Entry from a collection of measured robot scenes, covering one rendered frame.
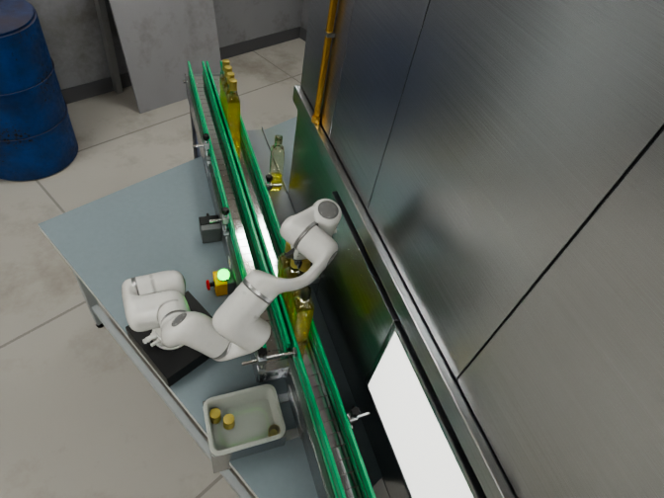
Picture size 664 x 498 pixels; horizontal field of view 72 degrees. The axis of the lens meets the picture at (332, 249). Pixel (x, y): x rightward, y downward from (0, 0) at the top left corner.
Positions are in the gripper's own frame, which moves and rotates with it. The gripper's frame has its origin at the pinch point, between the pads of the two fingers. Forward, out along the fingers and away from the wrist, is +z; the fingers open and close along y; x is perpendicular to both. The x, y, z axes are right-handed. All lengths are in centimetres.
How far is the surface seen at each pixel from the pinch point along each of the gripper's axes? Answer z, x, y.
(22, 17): 83, -203, 96
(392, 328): -17.0, 28.4, -11.8
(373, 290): -13.6, 16.9, -11.7
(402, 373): -13.5, 39.0, -12.2
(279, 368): 27.3, 23.8, 9.3
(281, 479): 33, 55, 15
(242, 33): 189, -323, -54
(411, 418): -10, 49, -12
